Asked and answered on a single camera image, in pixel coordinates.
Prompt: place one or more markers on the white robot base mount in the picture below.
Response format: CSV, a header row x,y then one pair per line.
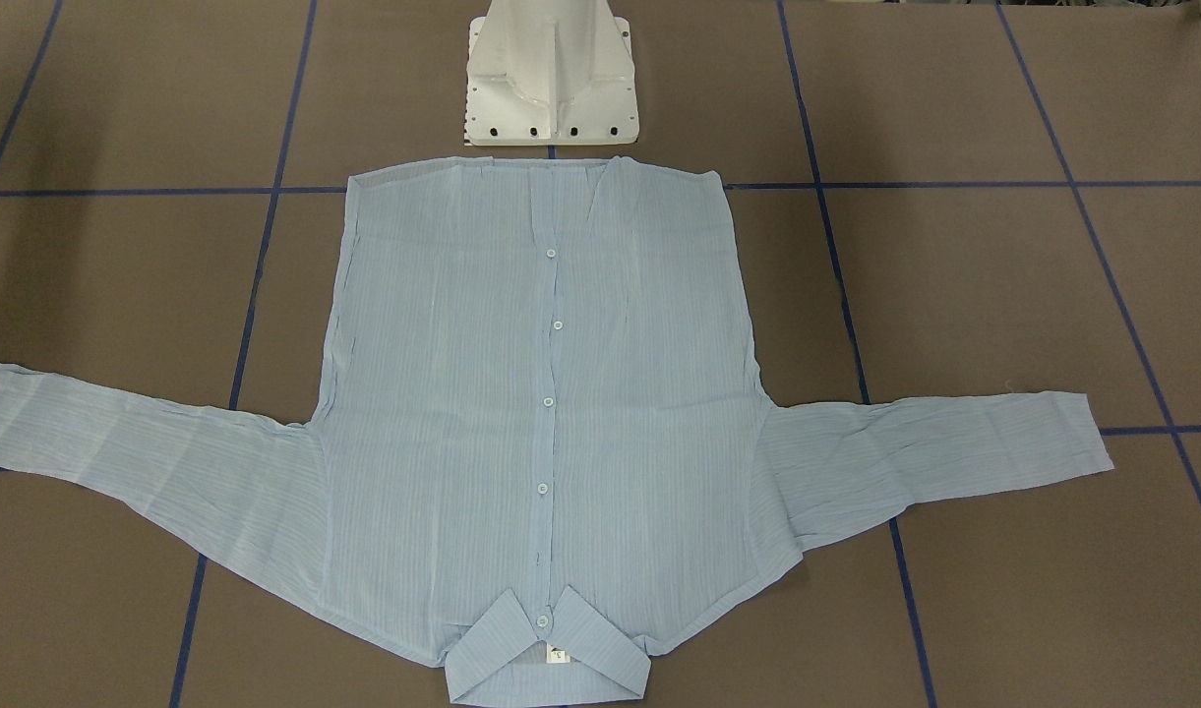
x,y
550,74

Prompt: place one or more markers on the light blue button-up shirt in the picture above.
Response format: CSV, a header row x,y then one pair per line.
x,y
542,452

